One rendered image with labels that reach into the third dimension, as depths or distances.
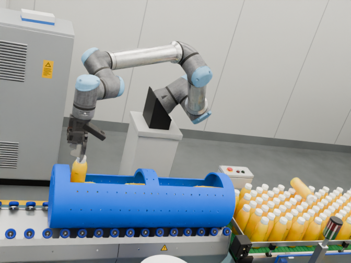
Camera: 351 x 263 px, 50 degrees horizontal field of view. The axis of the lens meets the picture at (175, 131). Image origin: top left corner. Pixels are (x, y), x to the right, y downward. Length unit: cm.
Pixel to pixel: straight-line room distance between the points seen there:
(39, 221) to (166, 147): 108
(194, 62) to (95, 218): 91
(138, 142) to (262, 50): 293
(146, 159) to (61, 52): 111
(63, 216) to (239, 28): 368
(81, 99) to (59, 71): 167
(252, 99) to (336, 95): 136
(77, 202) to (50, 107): 172
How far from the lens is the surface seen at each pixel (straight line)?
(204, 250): 208
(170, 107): 258
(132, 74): 463
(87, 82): 151
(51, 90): 325
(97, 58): 167
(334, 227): 199
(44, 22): 326
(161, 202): 178
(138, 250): 194
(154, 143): 261
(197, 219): 190
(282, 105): 561
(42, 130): 340
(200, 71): 196
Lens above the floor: 218
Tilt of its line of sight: 24 degrees down
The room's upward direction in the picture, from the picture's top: 15 degrees clockwise
